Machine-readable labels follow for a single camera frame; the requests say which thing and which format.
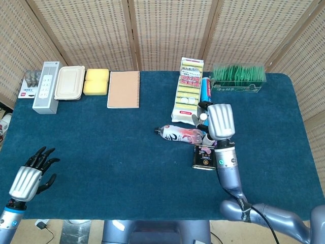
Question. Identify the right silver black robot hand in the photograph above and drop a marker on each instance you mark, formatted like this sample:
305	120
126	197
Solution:
221	122

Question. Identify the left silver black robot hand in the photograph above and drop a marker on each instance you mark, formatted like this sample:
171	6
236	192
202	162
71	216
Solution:
25	181

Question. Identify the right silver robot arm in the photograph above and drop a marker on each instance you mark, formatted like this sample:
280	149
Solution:
228	172

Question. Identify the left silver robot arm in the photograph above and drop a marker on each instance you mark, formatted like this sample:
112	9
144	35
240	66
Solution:
8	221

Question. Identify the white paper roll cardboard core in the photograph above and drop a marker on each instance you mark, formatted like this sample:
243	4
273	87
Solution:
206	140

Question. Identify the blue cling film roll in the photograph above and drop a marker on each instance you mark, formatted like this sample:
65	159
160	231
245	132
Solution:
206	89

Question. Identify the black gold luncheon meat can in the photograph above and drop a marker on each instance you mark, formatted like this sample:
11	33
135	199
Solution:
203	158

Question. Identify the yellow scouring sponge multipack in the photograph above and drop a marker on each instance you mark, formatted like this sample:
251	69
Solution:
186	96

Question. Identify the plastic drink bottle red label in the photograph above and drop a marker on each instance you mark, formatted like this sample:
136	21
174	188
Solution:
177	134

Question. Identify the clear box green tea bags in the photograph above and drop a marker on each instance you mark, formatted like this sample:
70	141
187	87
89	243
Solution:
238	76

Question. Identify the white patterned shoe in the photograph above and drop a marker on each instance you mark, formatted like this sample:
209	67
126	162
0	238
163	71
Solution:
4	124

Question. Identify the blue carpet table mat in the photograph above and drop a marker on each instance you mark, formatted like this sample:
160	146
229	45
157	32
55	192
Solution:
114	157

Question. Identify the white power strip box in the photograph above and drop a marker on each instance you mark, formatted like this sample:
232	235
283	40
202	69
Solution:
46	89

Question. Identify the battery blister pack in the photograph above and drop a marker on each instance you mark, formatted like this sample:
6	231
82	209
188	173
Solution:
27	86

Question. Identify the brown spiral notebook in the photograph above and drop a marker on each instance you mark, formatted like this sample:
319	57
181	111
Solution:
124	90

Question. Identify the bamboo folding screen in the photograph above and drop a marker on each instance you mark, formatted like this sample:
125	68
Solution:
165	33

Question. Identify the beige lidded food container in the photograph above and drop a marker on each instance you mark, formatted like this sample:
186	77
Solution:
69	82

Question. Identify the yellow sponge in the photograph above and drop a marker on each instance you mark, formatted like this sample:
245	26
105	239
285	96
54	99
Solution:
95	88
97	75

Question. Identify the grey robot torso base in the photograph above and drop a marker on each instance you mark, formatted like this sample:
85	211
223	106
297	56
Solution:
157	232

